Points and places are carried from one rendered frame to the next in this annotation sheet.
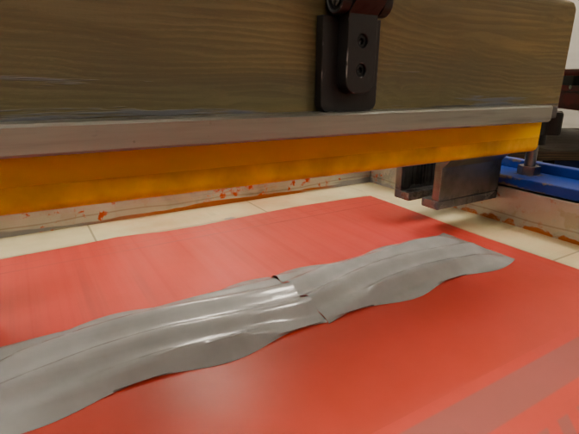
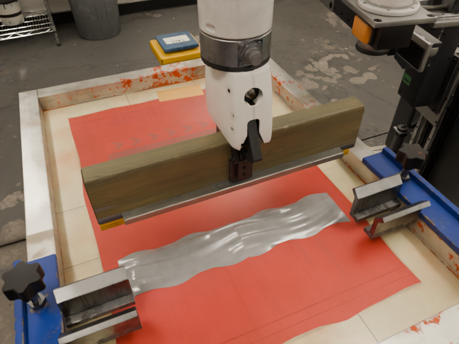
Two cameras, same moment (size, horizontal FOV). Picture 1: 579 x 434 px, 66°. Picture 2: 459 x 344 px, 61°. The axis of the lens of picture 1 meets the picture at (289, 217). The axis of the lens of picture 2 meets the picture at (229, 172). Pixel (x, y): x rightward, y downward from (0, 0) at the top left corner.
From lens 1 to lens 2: 0.71 m
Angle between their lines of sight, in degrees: 119
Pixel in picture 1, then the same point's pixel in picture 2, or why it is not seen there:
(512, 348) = not seen: hidden behind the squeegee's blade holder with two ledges
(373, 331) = (216, 218)
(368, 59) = not seen: hidden behind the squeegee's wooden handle
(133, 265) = (319, 276)
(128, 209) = not seen: outside the picture
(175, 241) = (306, 307)
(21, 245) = (401, 311)
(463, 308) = (176, 225)
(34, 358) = (322, 211)
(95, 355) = (304, 209)
